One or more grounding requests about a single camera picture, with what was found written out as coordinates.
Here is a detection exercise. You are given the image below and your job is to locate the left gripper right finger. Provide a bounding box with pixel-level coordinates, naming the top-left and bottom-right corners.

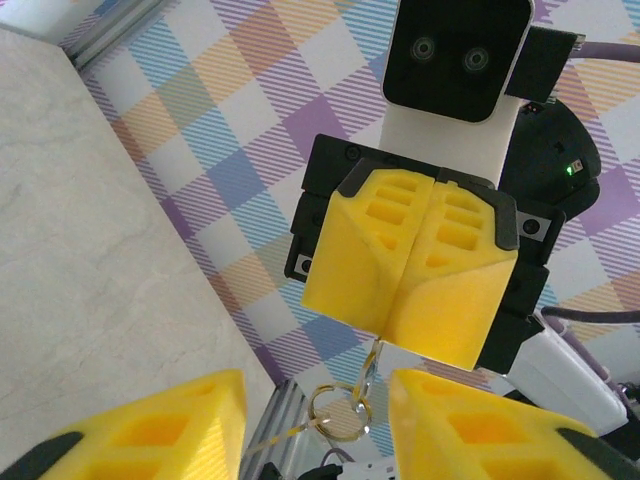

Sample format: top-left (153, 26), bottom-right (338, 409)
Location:
top-left (388, 368), bottom-right (640, 480)

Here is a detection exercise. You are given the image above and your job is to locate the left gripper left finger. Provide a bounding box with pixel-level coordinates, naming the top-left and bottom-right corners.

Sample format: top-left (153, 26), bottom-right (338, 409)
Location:
top-left (0, 368), bottom-right (247, 480)

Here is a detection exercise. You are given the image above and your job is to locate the small brass key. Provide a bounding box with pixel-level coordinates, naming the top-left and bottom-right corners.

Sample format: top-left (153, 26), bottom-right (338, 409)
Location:
top-left (351, 338), bottom-right (387, 419)
top-left (242, 419), bottom-right (331, 459)

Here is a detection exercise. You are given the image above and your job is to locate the metal key ring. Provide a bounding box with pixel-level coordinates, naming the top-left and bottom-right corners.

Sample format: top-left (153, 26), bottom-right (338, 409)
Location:
top-left (305, 382), bottom-right (372, 441)

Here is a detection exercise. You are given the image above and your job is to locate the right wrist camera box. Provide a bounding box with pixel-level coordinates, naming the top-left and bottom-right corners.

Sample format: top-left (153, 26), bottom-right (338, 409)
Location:
top-left (379, 0), bottom-right (536, 189)

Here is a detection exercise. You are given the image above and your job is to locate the right aluminium frame post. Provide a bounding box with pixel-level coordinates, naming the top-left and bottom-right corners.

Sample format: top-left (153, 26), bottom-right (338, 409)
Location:
top-left (57, 0), bottom-right (169, 69)

